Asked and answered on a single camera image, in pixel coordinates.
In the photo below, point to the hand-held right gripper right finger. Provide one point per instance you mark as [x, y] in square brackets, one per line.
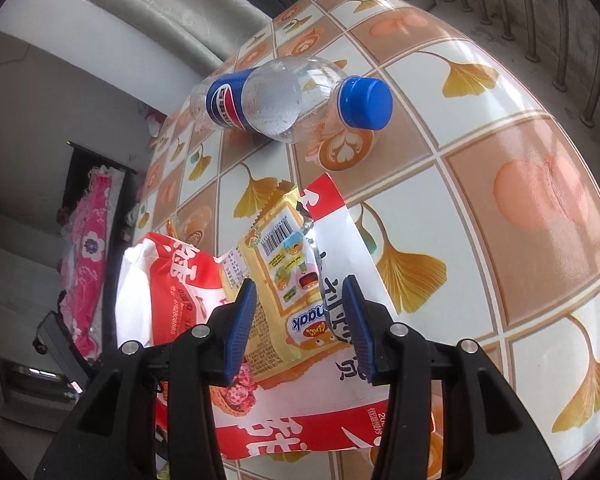
[360, 330]

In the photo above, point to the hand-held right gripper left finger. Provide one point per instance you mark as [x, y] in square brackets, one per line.
[240, 330]

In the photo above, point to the yellow snack packet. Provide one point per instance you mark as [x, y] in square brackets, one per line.
[285, 270]

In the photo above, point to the red and white snack bag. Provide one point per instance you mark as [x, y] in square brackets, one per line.
[300, 425]

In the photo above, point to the pink floral blanket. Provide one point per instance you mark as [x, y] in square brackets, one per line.
[92, 245]

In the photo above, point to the dark furniture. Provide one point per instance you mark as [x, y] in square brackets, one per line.
[60, 350]

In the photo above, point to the clear bottle with blue cap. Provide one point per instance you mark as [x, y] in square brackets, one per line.
[275, 95]

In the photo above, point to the tile patterned tablecloth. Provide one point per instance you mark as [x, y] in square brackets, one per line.
[505, 125]

